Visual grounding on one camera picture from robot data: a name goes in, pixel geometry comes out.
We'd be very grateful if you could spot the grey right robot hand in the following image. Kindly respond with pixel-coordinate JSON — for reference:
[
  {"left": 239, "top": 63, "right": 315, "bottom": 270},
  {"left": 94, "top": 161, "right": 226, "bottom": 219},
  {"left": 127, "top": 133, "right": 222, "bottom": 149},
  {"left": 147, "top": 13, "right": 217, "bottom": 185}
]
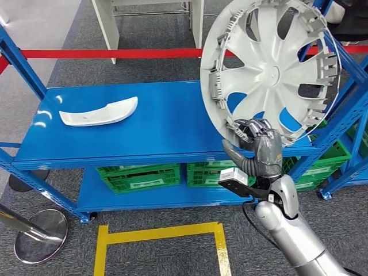
[{"left": 222, "top": 118, "right": 284, "bottom": 179}]

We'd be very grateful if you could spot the grey plastic wheel hubcap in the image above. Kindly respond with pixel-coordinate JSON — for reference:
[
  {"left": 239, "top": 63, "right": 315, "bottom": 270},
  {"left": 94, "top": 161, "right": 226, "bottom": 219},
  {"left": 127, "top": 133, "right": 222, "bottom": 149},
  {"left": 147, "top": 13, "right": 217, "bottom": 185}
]
[{"left": 200, "top": 0, "right": 343, "bottom": 148}]

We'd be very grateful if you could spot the blue metal shelf rack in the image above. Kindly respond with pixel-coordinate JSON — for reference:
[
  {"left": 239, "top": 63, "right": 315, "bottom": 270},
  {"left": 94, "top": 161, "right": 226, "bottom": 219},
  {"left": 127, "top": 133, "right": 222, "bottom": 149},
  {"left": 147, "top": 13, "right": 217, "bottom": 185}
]
[{"left": 0, "top": 0, "right": 368, "bottom": 225}]

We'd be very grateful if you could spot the white curved plastic part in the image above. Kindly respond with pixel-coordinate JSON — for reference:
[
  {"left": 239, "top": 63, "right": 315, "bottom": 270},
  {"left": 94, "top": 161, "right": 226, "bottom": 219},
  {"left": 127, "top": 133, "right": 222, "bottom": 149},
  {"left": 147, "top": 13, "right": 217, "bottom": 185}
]
[{"left": 59, "top": 96, "right": 139, "bottom": 127}]

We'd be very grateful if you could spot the white desk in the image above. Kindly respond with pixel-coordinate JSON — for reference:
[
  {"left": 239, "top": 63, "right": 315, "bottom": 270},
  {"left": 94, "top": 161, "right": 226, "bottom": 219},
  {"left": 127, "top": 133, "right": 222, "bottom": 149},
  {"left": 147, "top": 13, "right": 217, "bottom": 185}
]
[{"left": 91, "top": 0, "right": 205, "bottom": 65}]

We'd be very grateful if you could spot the red barrier belt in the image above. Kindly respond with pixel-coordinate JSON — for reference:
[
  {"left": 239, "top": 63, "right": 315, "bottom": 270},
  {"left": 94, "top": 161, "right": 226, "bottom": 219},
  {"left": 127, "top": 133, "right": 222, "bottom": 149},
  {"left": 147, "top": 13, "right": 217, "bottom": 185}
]
[{"left": 0, "top": 45, "right": 368, "bottom": 75}]

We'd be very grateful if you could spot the chrome stanchion base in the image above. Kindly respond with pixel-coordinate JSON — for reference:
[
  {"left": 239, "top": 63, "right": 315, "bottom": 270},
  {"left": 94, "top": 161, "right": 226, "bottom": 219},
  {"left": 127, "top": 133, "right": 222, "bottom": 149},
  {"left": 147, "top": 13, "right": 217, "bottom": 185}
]
[{"left": 14, "top": 208, "right": 69, "bottom": 265}]

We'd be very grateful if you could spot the round stanchion base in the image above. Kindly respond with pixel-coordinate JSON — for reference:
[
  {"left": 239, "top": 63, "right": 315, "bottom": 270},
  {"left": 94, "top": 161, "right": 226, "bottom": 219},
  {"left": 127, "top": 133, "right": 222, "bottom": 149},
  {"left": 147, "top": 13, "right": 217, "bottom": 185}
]
[{"left": 8, "top": 169, "right": 50, "bottom": 193}]

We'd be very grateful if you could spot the chrome stanchion pole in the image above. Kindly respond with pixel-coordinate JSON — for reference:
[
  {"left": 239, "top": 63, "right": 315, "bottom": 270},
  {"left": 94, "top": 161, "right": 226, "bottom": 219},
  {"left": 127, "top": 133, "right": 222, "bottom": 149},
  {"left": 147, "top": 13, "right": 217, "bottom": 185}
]
[{"left": 0, "top": 202, "right": 63, "bottom": 244}]

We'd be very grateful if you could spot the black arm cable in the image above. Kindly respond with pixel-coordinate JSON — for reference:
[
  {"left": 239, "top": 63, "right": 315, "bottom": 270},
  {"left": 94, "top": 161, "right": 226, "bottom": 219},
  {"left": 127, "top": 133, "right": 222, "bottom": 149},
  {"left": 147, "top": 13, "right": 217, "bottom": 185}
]
[{"left": 242, "top": 200, "right": 281, "bottom": 250}]

